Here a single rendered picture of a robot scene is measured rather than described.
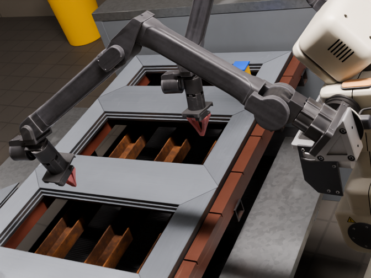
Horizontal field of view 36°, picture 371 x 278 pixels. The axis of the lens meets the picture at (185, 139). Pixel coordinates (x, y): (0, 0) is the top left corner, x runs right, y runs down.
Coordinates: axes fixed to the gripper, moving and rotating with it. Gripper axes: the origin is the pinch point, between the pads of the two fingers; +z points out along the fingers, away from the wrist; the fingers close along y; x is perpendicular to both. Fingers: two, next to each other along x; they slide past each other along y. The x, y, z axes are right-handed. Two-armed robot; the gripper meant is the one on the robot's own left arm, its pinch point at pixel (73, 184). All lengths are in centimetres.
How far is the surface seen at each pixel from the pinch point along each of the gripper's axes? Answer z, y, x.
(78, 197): 16.5, -4.3, -10.4
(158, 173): 17.0, -17.6, 14.7
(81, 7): 128, -240, -207
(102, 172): 17.0, -15.3, -6.3
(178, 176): 16.8, -17.2, 22.4
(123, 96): 28, -58, -24
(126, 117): 27, -47, -17
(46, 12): 171, -289, -307
